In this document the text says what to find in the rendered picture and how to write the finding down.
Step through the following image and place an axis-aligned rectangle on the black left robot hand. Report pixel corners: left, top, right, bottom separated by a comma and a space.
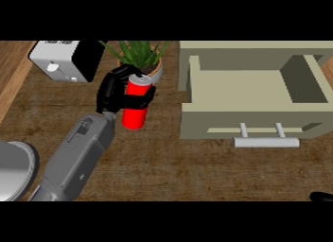
96, 63, 158, 115

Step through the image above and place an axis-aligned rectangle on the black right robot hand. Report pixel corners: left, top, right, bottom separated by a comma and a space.
310, 191, 333, 202

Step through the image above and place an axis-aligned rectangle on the red can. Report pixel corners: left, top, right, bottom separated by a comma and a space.
121, 74, 155, 130

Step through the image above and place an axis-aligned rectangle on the beige open drawer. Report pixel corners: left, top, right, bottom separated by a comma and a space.
180, 54, 333, 140

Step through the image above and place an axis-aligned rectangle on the potted green plant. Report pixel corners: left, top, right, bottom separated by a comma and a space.
98, 41, 172, 84

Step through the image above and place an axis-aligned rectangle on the white and black toaster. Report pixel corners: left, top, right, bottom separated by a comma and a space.
29, 41, 109, 83

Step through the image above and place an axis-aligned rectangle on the beige cabinet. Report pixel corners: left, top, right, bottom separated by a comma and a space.
177, 41, 333, 93

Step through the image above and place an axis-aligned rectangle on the grey drawer handle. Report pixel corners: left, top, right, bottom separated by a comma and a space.
233, 122, 301, 148

